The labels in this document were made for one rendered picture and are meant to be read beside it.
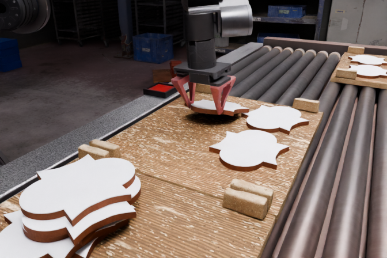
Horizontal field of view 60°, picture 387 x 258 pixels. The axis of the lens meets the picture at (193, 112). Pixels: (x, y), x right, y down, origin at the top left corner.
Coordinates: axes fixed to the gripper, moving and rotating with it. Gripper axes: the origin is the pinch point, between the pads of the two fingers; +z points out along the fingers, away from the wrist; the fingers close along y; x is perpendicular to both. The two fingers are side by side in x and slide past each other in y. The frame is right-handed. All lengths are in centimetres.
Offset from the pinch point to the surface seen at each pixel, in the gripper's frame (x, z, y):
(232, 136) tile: 4.3, 2.8, -9.1
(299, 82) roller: -45.3, 8.9, -4.9
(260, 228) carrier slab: 23.1, 3.2, -23.5
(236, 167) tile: 13.0, 2.8, -14.6
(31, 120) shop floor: -78, 91, 249
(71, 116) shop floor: -105, 94, 227
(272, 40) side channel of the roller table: -95, 9, 25
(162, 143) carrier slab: 12.9, 2.7, 1.5
